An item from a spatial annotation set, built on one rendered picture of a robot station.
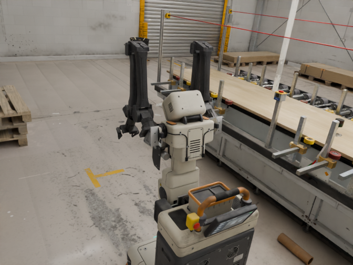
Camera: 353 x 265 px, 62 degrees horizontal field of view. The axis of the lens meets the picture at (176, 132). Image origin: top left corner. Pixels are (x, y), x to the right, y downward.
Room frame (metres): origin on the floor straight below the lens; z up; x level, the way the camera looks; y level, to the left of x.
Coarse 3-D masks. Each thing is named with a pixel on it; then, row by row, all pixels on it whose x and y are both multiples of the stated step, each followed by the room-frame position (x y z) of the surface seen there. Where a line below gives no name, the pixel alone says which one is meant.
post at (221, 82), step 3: (222, 81) 3.00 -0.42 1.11; (219, 84) 3.02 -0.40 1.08; (222, 84) 3.00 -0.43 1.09; (219, 87) 3.02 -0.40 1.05; (222, 87) 3.01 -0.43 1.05; (219, 90) 3.01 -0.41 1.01; (222, 90) 3.01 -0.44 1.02; (219, 93) 3.01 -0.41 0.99; (222, 93) 3.01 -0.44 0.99; (219, 96) 3.00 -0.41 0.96; (219, 99) 3.00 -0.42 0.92; (216, 102) 3.02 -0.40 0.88; (219, 102) 3.00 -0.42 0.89; (216, 105) 3.02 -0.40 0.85; (219, 105) 3.00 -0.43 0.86; (219, 114) 3.02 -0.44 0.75
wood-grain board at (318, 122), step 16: (224, 80) 3.92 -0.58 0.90; (240, 80) 4.01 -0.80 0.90; (224, 96) 3.20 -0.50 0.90; (240, 96) 3.26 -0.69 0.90; (256, 96) 3.32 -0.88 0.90; (272, 96) 3.38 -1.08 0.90; (256, 112) 2.77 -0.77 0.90; (272, 112) 2.81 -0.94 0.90; (288, 112) 2.86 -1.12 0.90; (304, 112) 2.91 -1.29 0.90; (320, 112) 2.96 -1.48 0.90; (288, 128) 2.44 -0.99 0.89; (304, 128) 2.45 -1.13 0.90; (320, 128) 2.49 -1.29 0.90; (352, 128) 2.56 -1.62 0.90; (320, 144) 2.17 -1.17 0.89; (336, 144) 2.17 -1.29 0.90; (352, 144) 2.20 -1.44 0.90; (352, 160) 1.95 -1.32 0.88
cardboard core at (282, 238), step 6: (282, 234) 2.00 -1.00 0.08; (282, 240) 1.95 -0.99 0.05; (288, 240) 1.93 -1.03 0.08; (288, 246) 1.90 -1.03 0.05; (294, 246) 1.88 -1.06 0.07; (294, 252) 1.84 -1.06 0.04; (300, 252) 1.82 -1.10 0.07; (306, 252) 1.81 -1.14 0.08; (300, 258) 1.79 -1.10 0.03; (306, 258) 1.77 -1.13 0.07; (312, 258) 1.79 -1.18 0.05
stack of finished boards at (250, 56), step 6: (228, 54) 9.88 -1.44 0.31; (234, 54) 10.00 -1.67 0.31; (240, 54) 10.11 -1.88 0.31; (246, 54) 10.24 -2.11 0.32; (252, 54) 10.36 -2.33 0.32; (258, 54) 10.49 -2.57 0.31; (264, 54) 10.61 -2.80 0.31; (270, 54) 10.74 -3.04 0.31; (276, 54) 10.88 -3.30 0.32; (228, 60) 9.66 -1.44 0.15; (234, 60) 9.44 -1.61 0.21; (246, 60) 9.76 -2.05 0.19; (252, 60) 9.92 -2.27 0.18; (258, 60) 10.11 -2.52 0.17; (264, 60) 10.28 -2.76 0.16; (270, 60) 10.45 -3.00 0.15
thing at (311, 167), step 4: (324, 160) 1.94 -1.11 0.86; (336, 160) 1.98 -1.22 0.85; (316, 164) 1.88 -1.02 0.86; (320, 164) 1.88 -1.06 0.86; (324, 164) 1.90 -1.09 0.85; (304, 168) 1.80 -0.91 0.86; (308, 168) 1.80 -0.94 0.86; (312, 168) 1.82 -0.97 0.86; (316, 168) 1.85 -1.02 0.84; (296, 172) 1.76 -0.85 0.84; (300, 172) 1.75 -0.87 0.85; (304, 172) 1.77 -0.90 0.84
